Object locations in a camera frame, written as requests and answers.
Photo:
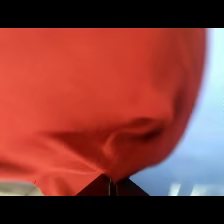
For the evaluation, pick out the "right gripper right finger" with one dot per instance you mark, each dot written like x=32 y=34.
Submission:
x=128 y=188

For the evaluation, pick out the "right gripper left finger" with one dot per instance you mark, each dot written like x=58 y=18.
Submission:
x=97 y=187

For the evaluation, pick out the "red garment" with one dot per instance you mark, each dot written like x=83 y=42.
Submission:
x=93 y=93

